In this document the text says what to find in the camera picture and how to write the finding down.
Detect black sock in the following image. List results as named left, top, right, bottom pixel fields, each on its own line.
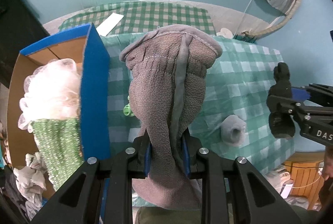
left=268, top=63, right=296, bottom=140

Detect green glittery knitted cloth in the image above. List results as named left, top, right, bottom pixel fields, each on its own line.
left=32, top=117, right=85, bottom=192

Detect person's olive trousers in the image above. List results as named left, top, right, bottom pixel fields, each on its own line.
left=135, top=207, right=203, bottom=224

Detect black cabinet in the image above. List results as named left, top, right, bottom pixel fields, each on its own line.
left=0, top=0, right=50, bottom=86

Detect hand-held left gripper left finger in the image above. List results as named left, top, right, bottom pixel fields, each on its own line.
left=31, top=135, right=153, bottom=224

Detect white cable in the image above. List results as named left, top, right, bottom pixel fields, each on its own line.
left=245, top=0, right=255, bottom=15

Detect wooden crate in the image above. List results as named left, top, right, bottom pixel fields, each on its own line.
left=282, top=152, right=326, bottom=198

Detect white paper sheet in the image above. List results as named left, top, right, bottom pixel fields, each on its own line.
left=96, top=13, right=124, bottom=36

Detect blue-rimmed cardboard box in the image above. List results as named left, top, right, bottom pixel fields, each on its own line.
left=6, top=22, right=111, bottom=201

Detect white cloth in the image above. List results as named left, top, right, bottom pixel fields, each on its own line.
left=13, top=152, right=47, bottom=216

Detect patterned cloth bundle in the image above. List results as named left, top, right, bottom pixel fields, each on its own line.
left=234, top=30, right=259, bottom=43

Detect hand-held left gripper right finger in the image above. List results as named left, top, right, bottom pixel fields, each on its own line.
left=182, top=135, right=302, bottom=224

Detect white mesh bath pouf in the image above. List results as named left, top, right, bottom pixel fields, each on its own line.
left=18, top=58, right=82, bottom=133

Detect white plastic funnel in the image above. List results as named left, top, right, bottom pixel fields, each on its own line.
left=217, top=28, right=233, bottom=38

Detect rolled grey sock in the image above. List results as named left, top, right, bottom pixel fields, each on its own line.
left=217, top=115, right=247, bottom=147

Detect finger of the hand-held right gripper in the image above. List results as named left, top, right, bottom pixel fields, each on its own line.
left=290, top=83, right=333, bottom=107
left=267, top=94, right=333, bottom=133

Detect beige striped strap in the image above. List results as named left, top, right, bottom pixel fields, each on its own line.
left=256, top=0, right=315, bottom=35

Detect dark green checked tablecloth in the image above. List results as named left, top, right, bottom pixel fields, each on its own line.
left=58, top=1, right=216, bottom=37

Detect small green plastic piece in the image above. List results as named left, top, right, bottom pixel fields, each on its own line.
left=123, top=103, right=134, bottom=117

